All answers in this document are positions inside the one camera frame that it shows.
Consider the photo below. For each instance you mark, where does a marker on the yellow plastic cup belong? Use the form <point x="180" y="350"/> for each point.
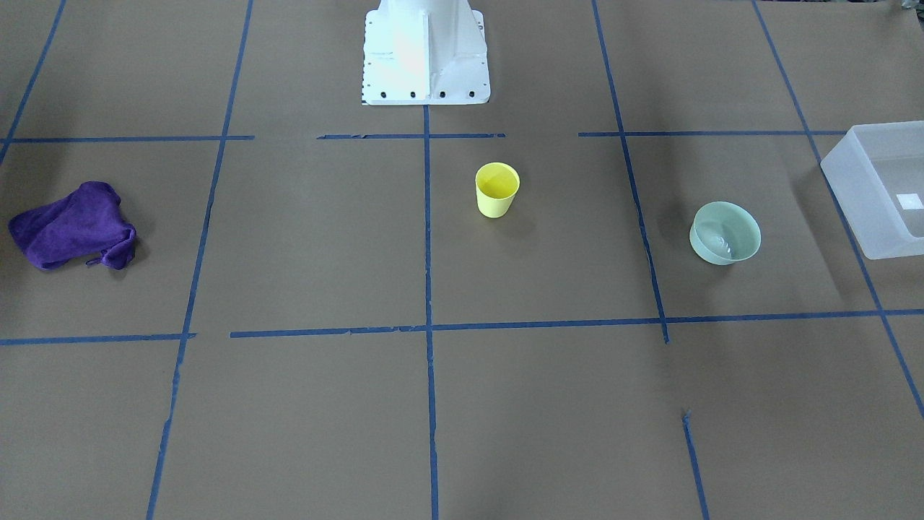
<point x="496" y="185"/>

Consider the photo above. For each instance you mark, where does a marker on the pale green bowl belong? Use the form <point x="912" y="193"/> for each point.
<point x="724" y="233"/>

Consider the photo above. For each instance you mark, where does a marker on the purple cloth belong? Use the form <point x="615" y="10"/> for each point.
<point x="87" y="221"/>

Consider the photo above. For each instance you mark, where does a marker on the translucent white storage box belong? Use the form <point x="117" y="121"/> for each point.
<point x="876" y="174"/>

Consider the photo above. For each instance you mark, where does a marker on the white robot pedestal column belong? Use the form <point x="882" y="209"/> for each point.
<point x="425" y="53"/>

